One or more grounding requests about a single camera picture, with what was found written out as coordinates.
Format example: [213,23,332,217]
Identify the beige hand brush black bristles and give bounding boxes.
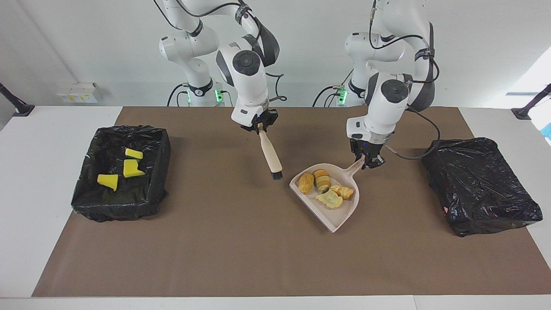
[258,130,284,181]

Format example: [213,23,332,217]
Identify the pale dumpling piece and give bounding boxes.
[329,185,355,201]
[315,190,344,210]

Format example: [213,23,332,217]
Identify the orange striped bread piece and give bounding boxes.
[313,169,332,193]

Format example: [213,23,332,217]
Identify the brown oval fried nugget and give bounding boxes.
[298,172,315,195]

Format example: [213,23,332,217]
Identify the beige plastic dustpan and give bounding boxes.
[288,159,366,234]

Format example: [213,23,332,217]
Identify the notched yellow sponge piece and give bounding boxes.
[122,158,146,179]

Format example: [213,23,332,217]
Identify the small yellow sponge piece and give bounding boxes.
[97,174,119,192]

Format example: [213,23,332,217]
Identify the bin with black bag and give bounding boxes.
[71,124,172,223]
[421,137,544,238]

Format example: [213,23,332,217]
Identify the brown table mat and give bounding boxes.
[31,106,551,298]

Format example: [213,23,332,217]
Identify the black clamp stand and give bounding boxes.
[511,84,551,121]
[0,82,35,118]

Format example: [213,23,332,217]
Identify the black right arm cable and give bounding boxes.
[155,0,287,103]

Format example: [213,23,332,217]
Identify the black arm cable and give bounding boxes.
[155,0,287,103]
[369,0,442,161]

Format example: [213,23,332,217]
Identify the black base cable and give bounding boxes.
[167,83,190,107]
[313,70,354,108]

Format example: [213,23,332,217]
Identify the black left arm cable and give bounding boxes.
[369,0,442,161]

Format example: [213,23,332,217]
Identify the white wall socket box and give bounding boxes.
[56,82,99,104]

